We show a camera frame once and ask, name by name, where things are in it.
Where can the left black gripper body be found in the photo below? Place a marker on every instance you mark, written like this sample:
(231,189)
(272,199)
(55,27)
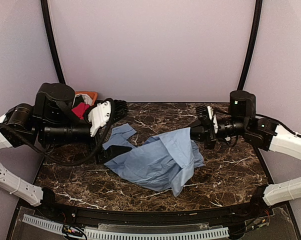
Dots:
(53,133)

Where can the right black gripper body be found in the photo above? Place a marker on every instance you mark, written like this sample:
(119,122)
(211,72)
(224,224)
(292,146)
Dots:
(209,138)

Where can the light blue shirt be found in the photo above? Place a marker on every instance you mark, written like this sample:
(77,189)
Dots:
(164,161)

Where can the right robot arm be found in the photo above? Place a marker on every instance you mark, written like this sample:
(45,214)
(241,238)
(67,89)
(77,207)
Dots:
(260,131)

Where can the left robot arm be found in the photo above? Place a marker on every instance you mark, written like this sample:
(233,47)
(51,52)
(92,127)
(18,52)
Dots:
(19,130)

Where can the red cloth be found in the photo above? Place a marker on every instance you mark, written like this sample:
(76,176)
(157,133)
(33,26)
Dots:
(80,109)

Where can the orange plastic basket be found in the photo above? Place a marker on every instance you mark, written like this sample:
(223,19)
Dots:
(89,97)

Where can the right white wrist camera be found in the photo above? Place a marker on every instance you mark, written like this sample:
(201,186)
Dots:
(213,118)

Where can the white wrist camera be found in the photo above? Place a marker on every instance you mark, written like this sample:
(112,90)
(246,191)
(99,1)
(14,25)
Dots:
(213,118)
(99,116)

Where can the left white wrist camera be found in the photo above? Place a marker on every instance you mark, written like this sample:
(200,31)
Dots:
(99,116)

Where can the white perforated cable tray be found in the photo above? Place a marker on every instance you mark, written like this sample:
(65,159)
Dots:
(119,232)

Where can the black left frame pole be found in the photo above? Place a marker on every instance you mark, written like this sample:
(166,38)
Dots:
(51,41)

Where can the black frame pole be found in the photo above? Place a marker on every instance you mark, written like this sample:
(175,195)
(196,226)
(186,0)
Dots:
(51,41)
(251,44)

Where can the black right frame pole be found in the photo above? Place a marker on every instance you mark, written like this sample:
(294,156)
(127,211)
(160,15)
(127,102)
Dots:
(251,44)

